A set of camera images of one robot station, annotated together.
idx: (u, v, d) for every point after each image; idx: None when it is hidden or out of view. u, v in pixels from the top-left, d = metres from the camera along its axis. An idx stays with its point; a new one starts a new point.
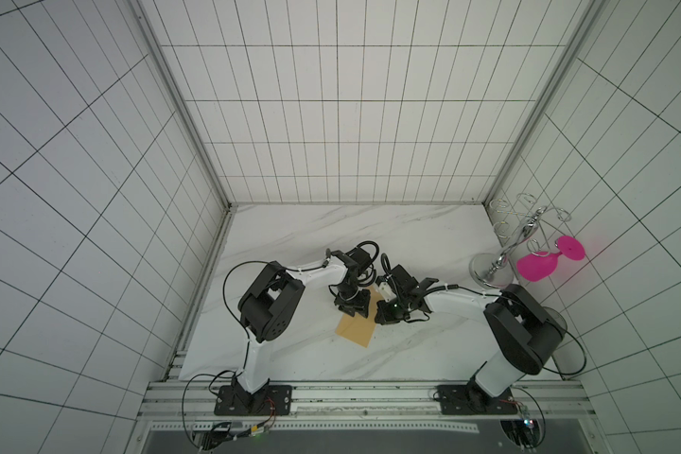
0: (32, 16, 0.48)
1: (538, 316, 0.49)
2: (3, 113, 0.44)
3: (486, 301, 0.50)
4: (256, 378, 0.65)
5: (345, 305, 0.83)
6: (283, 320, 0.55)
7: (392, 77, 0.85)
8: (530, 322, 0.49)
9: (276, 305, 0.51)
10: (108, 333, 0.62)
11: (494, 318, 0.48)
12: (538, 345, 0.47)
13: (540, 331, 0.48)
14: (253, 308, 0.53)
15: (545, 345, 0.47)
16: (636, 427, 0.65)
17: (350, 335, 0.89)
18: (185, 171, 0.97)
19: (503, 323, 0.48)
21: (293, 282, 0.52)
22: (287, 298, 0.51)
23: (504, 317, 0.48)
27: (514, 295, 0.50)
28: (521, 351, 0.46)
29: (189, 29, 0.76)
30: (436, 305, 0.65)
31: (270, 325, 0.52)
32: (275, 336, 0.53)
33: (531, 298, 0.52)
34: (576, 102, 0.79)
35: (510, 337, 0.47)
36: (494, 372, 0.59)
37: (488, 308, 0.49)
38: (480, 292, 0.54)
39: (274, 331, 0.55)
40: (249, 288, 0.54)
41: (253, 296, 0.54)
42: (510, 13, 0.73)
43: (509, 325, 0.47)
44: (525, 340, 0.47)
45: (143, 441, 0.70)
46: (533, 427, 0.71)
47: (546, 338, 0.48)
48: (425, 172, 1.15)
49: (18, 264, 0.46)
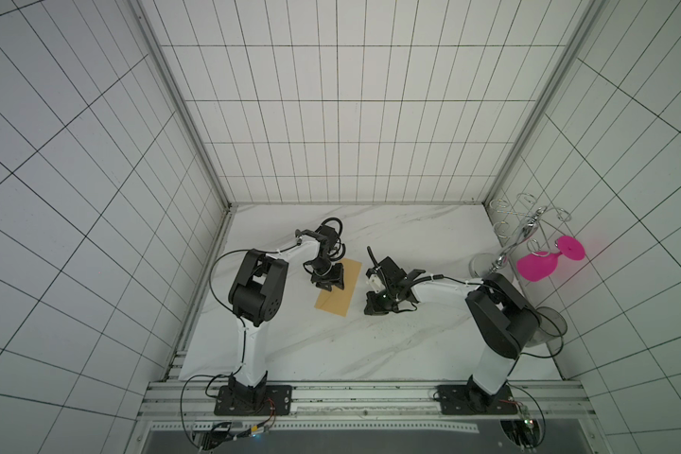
0: (31, 16, 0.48)
1: (517, 303, 0.51)
2: (3, 113, 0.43)
3: (468, 289, 0.52)
4: (255, 372, 0.66)
5: (323, 281, 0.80)
6: (277, 299, 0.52)
7: (392, 77, 0.85)
8: (509, 308, 0.52)
9: (267, 288, 0.55)
10: (108, 333, 0.62)
11: (474, 303, 0.50)
12: (517, 331, 0.49)
13: (518, 317, 0.50)
14: (246, 295, 0.55)
15: (522, 330, 0.50)
16: (636, 427, 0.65)
17: (330, 307, 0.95)
18: (185, 170, 0.97)
19: (483, 308, 0.50)
21: (276, 262, 0.55)
22: (276, 278, 0.55)
23: (485, 304, 0.50)
27: (495, 283, 0.55)
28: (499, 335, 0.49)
29: (189, 28, 0.76)
30: (423, 297, 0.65)
31: (266, 306, 0.55)
32: (273, 315, 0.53)
33: (512, 286, 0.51)
34: (576, 102, 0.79)
35: (490, 323, 0.49)
36: (492, 371, 0.59)
37: (469, 295, 0.51)
38: (463, 281, 0.56)
39: (270, 310, 0.58)
40: (235, 279, 0.56)
41: (242, 286, 0.56)
42: (510, 13, 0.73)
43: (489, 310, 0.50)
44: (505, 324, 0.49)
45: (143, 440, 0.70)
46: (533, 427, 0.71)
47: (524, 323, 0.50)
48: (425, 171, 1.13)
49: (18, 264, 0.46)
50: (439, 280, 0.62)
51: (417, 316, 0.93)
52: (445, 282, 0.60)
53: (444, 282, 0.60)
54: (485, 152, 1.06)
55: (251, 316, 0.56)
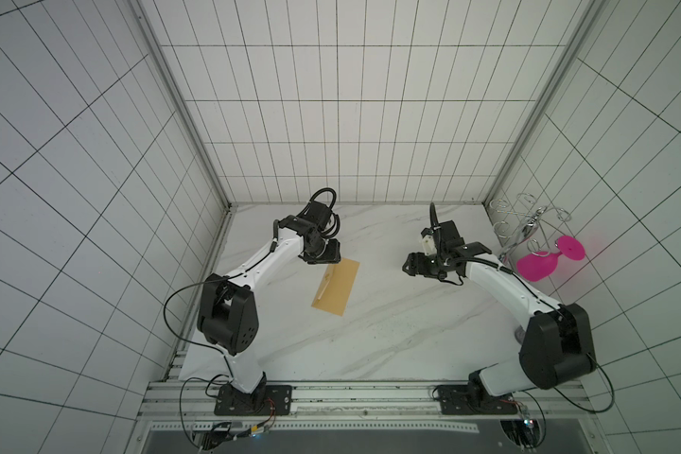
0: (31, 16, 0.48)
1: (583, 344, 0.45)
2: (3, 113, 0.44)
3: (536, 305, 0.47)
4: (251, 378, 0.65)
5: (317, 260, 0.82)
6: (250, 326, 0.52)
7: (392, 77, 0.85)
8: (568, 344, 0.47)
9: (234, 320, 0.47)
10: (108, 334, 0.63)
11: (538, 326, 0.44)
12: (564, 371, 0.45)
13: (574, 357, 0.45)
14: (212, 328, 0.49)
15: (569, 372, 0.45)
16: (636, 427, 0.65)
17: (325, 305, 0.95)
18: (185, 170, 0.97)
19: (546, 337, 0.44)
21: (239, 291, 0.47)
22: (238, 311, 0.46)
23: (550, 333, 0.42)
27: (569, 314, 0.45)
28: (543, 364, 0.44)
29: (189, 29, 0.76)
30: (476, 277, 0.60)
31: (237, 339, 0.49)
32: (250, 342, 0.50)
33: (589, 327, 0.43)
34: (576, 102, 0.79)
35: (542, 350, 0.44)
36: (501, 375, 0.58)
37: (536, 317, 0.45)
38: (536, 294, 0.49)
39: (245, 340, 0.52)
40: (200, 311, 0.50)
41: (208, 319, 0.50)
42: (510, 13, 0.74)
43: (550, 340, 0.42)
44: (556, 361, 0.45)
45: (143, 440, 0.70)
46: (533, 427, 0.71)
47: (575, 366, 0.45)
48: (425, 171, 1.13)
49: (19, 264, 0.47)
50: (508, 275, 0.54)
51: (418, 316, 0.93)
52: (517, 283, 0.52)
53: (513, 279, 0.53)
54: (485, 152, 1.06)
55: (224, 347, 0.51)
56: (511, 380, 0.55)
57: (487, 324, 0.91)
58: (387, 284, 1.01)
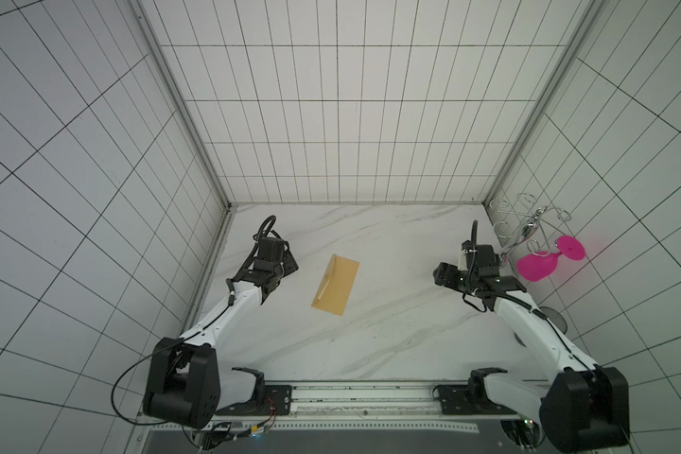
0: (31, 16, 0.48)
1: (615, 412, 0.40)
2: (3, 113, 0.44)
3: (568, 360, 0.44)
4: (245, 389, 0.64)
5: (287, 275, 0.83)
6: (211, 392, 0.46)
7: (392, 77, 0.85)
8: (598, 407, 0.43)
9: (191, 391, 0.41)
10: (108, 334, 0.63)
11: (565, 385, 0.40)
12: (587, 436, 0.41)
13: (602, 425, 0.41)
14: (166, 404, 0.42)
15: (595, 438, 0.41)
16: (638, 427, 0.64)
17: (325, 305, 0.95)
18: (185, 171, 0.97)
19: (572, 399, 0.40)
21: (198, 352, 0.42)
22: (198, 378, 0.41)
23: (579, 397, 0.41)
27: (606, 377, 0.41)
28: (564, 427, 0.41)
29: (189, 29, 0.76)
30: (506, 317, 0.56)
31: (199, 410, 0.43)
32: (213, 410, 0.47)
33: (628, 397, 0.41)
34: (576, 102, 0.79)
35: (566, 411, 0.40)
36: (508, 392, 0.56)
37: (564, 375, 0.41)
38: (569, 348, 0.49)
39: (208, 409, 0.46)
40: (148, 388, 0.42)
41: (160, 392, 0.42)
42: (510, 12, 0.72)
43: (578, 405, 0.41)
44: (581, 426, 0.41)
45: (143, 440, 0.70)
46: (533, 427, 0.71)
47: (602, 435, 0.41)
48: (425, 171, 1.13)
49: (18, 264, 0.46)
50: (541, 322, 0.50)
51: (418, 316, 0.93)
52: (550, 332, 0.48)
53: (546, 327, 0.49)
54: (485, 152, 1.06)
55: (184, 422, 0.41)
56: (517, 398, 0.53)
57: (486, 324, 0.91)
58: (387, 284, 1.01)
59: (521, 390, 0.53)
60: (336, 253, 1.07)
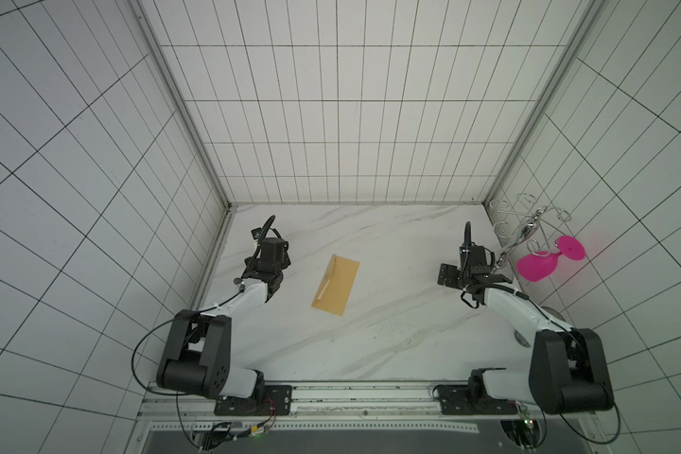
0: (31, 16, 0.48)
1: (593, 370, 0.43)
2: (3, 113, 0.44)
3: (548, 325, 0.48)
4: (245, 385, 0.64)
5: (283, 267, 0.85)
6: (222, 364, 0.48)
7: (392, 77, 0.85)
8: (580, 369, 0.46)
9: (207, 357, 0.44)
10: (108, 334, 0.63)
11: (542, 340, 0.44)
12: (570, 392, 0.43)
13: (584, 383, 0.43)
14: (180, 372, 0.44)
15: (578, 395, 0.43)
16: (636, 426, 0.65)
17: (325, 306, 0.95)
18: (185, 171, 0.97)
19: (550, 353, 0.44)
21: (215, 321, 0.45)
22: (215, 340, 0.44)
23: (556, 350, 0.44)
27: (583, 338, 0.44)
28: (548, 384, 0.43)
29: (189, 29, 0.76)
30: (494, 303, 0.61)
31: (210, 377, 0.44)
32: (222, 384, 0.54)
33: (602, 354, 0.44)
34: (576, 102, 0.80)
35: (547, 368, 0.43)
36: (505, 383, 0.57)
37: (542, 332, 0.46)
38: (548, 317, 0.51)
39: (218, 380, 0.47)
40: (165, 355, 0.44)
41: (175, 360, 0.44)
42: (510, 12, 0.72)
43: (556, 357, 0.43)
44: (561, 379, 0.43)
45: (143, 440, 0.70)
46: (533, 427, 0.71)
47: (586, 392, 0.43)
48: (425, 171, 1.13)
49: (17, 264, 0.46)
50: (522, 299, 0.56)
51: (418, 316, 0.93)
52: (530, 305, 0.54)
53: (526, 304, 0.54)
54: (484, 152, 1.06)
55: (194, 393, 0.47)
56: (515, 389, 0.53)
57: (487, 324, 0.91)
58: (388, 284, 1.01)
59: (516, 376, 0.52)
60: (336, 253, 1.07)
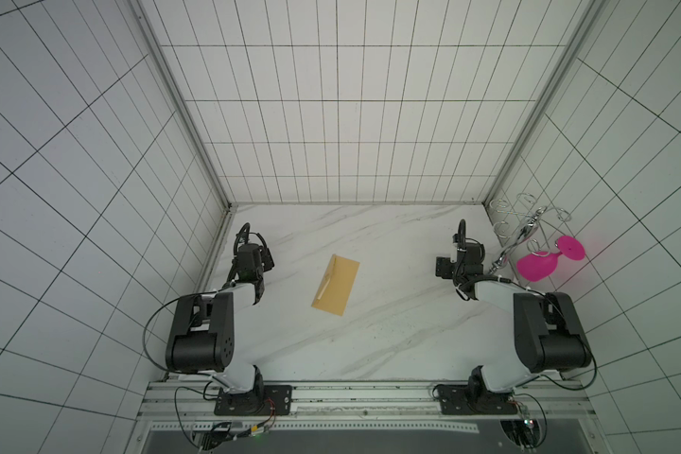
0: (31, 16, 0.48)
1: (568, 325, 0.48)
2: (3, 114, 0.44)
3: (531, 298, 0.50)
4: (247, 378, 0.65)
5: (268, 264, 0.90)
6: (230, 338, 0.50)
7: (392, 78, 0.85)
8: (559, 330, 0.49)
9: (218, 325, 0.47)
10: (108, 334, 0.63)
11: (519, 301, 0.50)
12: (548, 345, 0.46)
13: (563, 339, 0.47)
14: (188, 345, 0.46)
15: (555, 349, 0.46)
16: (635, 426, 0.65)
17: (325, 306, 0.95)
18: (185, 171, 0.97)
19: (526, 309, 0.49)
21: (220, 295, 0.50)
22: (222, 312, 0.49)
23: (531, 307, 0.49)
27: (556, 299, 0.49)
28: (528, 340, 0.47)
29: (189, 29, 0.76)
30: (482, 293, 0.67)
31: (222, 344, 0.48)
32: (230, 358, 0.57)
33: (574, 311, 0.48)
34: (576, 102, 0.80)
35: (526, 326, 0.48)
36: (502, 368, 0.58)
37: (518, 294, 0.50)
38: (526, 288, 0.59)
39: (227, 352, 0.50)
40: (171, 332, 0.47)
41: (183, 337, 0.47)
42: (510, 12, 0.72)
43: (532, 313, 0.49)
44: (537, 333, 0.47)
45: (143, 441, 0.70)
46: (533, 427, 0.71)
47: (564, 343, 0.47)
48: (425, 171, 1.13)
49: (17, 265, 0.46)
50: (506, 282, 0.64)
51: (417, 316, 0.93)
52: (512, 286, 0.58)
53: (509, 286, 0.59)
54: (484, 152, 1.06)
55: (203, 367, 0.50)
56: (509, 372, 0.55)
57: (487, 324, 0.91)
58: (388, 284, 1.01)
59: (510, 357, 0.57)
60: (336, 253, 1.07)
